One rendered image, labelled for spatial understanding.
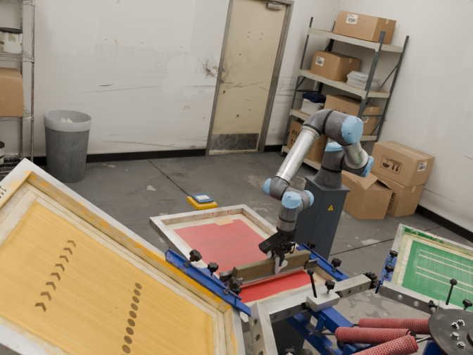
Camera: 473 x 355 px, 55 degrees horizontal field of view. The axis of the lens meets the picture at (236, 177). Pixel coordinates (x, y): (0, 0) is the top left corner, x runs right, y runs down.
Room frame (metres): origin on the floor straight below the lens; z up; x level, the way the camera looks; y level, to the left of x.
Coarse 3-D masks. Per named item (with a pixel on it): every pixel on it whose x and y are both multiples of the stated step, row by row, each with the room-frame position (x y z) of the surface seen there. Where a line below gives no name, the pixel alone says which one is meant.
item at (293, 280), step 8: (208, 224) 2.10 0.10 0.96; (216, 224) 2.12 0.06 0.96; (232, 224) 2.15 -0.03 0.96; (240, 224) 2.17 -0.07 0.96; (224, 232) 2.04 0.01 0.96; (232, 232) 2.06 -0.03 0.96; (248, 232) 2.09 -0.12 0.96; (256, 240) 2.03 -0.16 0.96; (296, 272) 1.80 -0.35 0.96; (304, 272) 1.82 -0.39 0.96; (272, 280) 1.70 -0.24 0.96; (280, 280) 1.71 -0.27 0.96; (288, 280) 1.72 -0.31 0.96; (296, 280) 1.74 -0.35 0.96; (304, 280) 1.75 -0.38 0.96; (280, 288) 1.65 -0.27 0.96; (288, 288) 1.66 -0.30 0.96
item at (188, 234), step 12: (180, 228) 2.00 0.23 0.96; (192, 228) 2.03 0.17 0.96; (204, 228) 2.05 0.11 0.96; (192, 240) 1.91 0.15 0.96; (204, 252) 1.82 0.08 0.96; (240, 264) 1.78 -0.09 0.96; (252, 288) 1.61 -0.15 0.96; (264, 288) 1.63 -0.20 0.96; (276, 288) 1.65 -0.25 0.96; (252, 300) 1.53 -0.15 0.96
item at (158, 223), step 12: (168, 216) 2.04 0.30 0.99; (180, 216) 2.06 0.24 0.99; (192, 216) 2.10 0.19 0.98; (204, 216) 2.15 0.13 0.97; (216, 216) 2.20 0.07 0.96; (252, 216) 2.23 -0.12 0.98; (156, 228) 1.93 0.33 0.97; (264, 228) 2.15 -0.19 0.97; (168, 240) 1.83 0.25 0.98; (180, 252) 1.74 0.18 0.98; (324, 276) 1.79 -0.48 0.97; (312, 288) 1.64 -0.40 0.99; (276, 300) 1.51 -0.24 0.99
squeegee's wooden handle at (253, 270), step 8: (288, 256) 1.74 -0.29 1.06; (296, 256) 1.77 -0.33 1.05; (304, 256) 1.80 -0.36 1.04; (248, 264) 1.62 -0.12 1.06; (256, 264) 1.63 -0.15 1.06; (264, 264) 1.65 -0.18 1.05; (272, 264) 1.68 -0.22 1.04; (288, 264) 1.74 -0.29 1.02; (296, 264) 1.78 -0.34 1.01; (304, 264) 1.81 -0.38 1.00; (232, 272) 1.59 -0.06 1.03; (240, 272) 1.58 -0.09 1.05; (248, 272) 1.61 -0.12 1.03; (256, 272) 1.63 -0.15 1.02; (264, 272) 1.66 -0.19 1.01; (272, 272) 1.69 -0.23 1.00
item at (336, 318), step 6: (330, 306) 1.47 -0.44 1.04; (312, 312) 1.46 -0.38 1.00; (318, 312) 1.44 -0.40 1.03; (324, 312) 1.42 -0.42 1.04; (330, 312) 1.43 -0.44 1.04; (336, 312) 1.44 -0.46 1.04; (330, 318) 1.39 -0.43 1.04; (336, 318) 1.40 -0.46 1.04; (342, 318) 1.41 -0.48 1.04; (324, 324) 1.41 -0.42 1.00; (330, 324) 1.39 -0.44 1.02; (336, 324) 1.37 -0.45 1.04; (342, 324) 1.37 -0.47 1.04; (348, 324) 1.38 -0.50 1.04; (330, 330) 1.38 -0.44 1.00
